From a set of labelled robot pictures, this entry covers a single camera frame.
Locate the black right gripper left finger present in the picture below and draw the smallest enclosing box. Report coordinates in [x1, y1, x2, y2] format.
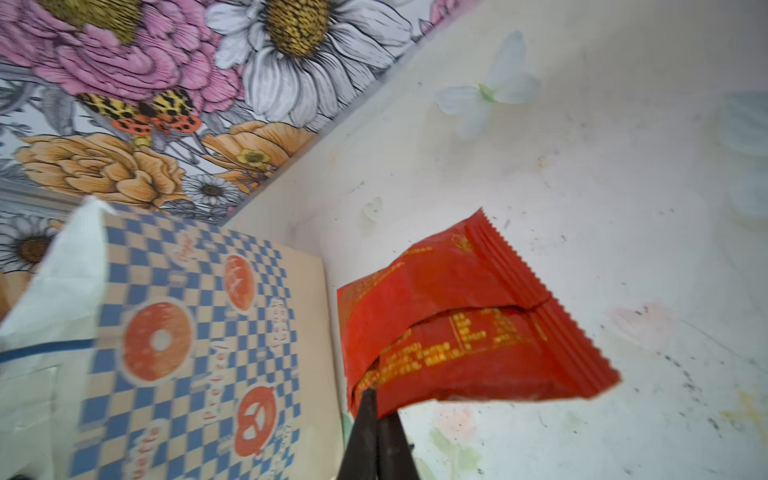
[336, 389, 378, 480]

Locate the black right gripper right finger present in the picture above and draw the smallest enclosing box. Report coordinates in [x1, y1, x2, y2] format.
[377, 411, 420, 480]

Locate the red snack packet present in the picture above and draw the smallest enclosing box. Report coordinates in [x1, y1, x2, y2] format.
[337, 212, 621, 416]

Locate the blue checkered paper bag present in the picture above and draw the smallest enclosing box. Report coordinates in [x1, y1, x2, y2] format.
[1, 197, 344, 479]

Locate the floral table mat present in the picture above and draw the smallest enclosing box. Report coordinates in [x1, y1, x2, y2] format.
[401, 301, 767, 479]

